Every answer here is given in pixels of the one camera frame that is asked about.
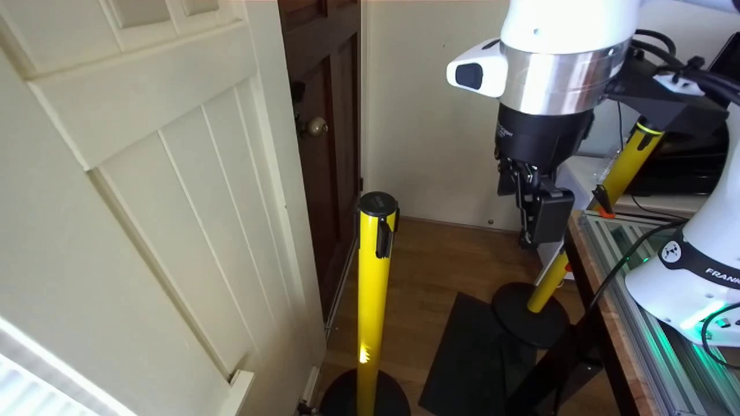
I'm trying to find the thick black wrist cable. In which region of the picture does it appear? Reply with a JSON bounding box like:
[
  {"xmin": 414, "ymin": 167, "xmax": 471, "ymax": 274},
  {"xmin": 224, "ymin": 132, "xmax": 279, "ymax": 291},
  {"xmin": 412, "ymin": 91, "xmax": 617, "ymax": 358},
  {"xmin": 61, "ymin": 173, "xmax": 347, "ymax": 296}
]
[{"xmin": 630, "ymin": 28, "xmax": 740, "ymax": 105}]

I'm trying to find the upright yellow stanchion post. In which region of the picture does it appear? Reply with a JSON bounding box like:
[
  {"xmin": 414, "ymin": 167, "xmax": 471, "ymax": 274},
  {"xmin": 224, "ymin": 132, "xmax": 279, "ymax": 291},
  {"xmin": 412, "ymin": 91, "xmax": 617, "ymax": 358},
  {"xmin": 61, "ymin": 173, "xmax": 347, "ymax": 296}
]
[{"xmin": 317, "ymin": 189, "xmax": 412, "ymax": 416}]

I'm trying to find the white radiator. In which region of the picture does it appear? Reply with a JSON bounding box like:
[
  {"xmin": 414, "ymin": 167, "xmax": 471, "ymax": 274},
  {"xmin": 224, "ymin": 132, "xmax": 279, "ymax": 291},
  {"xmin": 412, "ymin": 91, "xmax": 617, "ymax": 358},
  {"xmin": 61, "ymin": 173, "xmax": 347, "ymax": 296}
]
[{"xmin": 0, "ymin": 318, "xmax": 136, "ymax": 416}]

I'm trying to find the black looped cable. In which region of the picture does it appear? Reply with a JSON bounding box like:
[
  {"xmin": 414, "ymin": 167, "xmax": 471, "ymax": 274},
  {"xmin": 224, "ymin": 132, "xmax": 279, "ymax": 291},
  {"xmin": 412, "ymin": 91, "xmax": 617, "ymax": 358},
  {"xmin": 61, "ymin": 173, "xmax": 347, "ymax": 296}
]
[{"xmin": 693, "ymin": 300, "xmax": 740, "ymax": 371}]

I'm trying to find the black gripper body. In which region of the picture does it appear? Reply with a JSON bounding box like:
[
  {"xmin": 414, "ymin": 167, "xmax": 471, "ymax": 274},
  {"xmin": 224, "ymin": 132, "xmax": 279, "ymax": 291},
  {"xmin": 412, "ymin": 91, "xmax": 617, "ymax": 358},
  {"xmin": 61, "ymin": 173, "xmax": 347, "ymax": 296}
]
[{"xmin": 494, "ymin": 103, "xmax": 597, "ymax": 189}]

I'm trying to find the white panelled door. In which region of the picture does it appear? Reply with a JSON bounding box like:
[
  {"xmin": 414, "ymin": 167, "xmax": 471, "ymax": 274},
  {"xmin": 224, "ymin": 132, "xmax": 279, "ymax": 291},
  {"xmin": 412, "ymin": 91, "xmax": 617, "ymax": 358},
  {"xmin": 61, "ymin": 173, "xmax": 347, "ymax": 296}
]
[{"xmin": 0, "ymin": 0, "xmax": 331, "ymax": 416}]

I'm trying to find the black floor mat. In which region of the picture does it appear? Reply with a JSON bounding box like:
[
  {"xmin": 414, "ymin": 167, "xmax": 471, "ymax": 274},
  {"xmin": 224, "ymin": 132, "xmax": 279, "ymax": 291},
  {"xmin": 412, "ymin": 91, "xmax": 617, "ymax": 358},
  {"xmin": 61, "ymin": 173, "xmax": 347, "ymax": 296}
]
[{"xmin": 416, "ymin": 290, "xmax": 540, "ymax": 416}]

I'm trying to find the brass door knob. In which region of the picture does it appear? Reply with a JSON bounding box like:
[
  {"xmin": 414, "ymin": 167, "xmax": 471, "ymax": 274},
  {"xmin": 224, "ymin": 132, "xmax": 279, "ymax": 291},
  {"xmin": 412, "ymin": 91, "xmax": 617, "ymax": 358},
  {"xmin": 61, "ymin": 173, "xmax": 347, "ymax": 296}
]
[{"xmin": 306, "ymin": 114, "xmax": 331, "ymax": 138}]

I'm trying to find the leaning yellow stanchion post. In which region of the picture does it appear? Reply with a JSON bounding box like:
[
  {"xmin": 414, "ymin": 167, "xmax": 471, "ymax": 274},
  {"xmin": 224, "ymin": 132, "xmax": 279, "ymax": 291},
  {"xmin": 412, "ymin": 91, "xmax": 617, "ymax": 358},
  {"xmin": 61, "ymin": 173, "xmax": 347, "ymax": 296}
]
[{"xmin": 490, "ymin": 114, "xmax": 669, "ymax": 351}]

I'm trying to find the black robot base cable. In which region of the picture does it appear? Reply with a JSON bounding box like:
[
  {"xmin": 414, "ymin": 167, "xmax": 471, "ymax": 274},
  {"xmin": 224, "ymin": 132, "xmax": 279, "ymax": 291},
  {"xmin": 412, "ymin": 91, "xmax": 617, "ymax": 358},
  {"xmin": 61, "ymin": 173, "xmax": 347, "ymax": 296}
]
[{"xmin": 580, "ymin": 219, "xmax": 685, "ymax": 315}]

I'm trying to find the robot table with aluminium plate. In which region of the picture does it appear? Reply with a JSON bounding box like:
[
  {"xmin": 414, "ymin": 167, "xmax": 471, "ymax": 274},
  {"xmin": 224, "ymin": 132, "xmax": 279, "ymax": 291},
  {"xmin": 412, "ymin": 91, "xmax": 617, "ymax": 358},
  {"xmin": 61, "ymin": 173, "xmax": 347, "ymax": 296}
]
[{"xmin": 503, "ymin": 208, "xmax": 740, "ymax": 416}]

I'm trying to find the orange black clamp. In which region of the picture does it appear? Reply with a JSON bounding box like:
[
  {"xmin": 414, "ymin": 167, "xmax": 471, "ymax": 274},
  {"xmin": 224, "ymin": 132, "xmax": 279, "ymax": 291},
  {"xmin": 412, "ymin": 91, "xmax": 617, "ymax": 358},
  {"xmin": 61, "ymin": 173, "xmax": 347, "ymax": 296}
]
[{"xmin": 587, "ymin": 182, "xmax": 619, "ymax": 222}]

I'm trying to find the black monitor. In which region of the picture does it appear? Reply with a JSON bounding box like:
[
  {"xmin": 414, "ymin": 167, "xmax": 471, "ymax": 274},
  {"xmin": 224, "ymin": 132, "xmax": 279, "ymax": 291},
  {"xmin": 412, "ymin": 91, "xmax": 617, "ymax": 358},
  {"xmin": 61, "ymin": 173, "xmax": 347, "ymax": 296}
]
[{"xmin": 624, "ymin": 32, "xmax": 740, "ymax": 197}]

